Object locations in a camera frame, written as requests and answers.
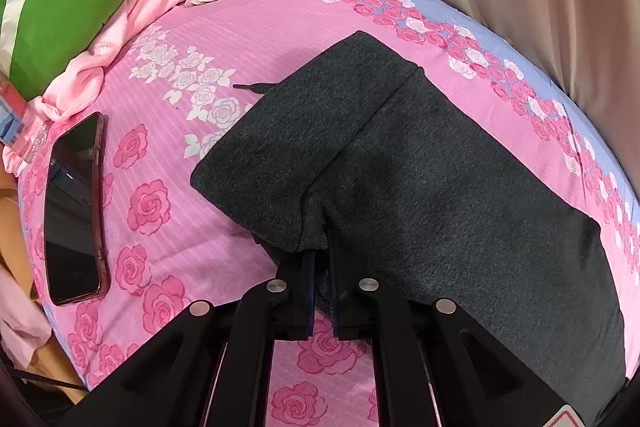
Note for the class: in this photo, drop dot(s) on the pink floral bed sheet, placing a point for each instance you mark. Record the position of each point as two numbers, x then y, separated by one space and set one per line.
180 85

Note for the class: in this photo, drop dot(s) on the light pink blanket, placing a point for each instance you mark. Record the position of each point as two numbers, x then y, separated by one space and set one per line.
78 86

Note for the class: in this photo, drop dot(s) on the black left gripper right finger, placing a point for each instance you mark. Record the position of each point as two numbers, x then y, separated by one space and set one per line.
434 365

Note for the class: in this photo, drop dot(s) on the dark grey pants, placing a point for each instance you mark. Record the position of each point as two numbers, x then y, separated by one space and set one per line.
357 150

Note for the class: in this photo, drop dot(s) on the black smartphone red case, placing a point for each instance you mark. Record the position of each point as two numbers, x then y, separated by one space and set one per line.
74 252

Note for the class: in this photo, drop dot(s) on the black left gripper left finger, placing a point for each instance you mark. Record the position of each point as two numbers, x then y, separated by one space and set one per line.
210 365

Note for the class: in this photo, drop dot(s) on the clear plastic water bottle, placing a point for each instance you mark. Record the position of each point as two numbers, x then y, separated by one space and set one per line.
23 131

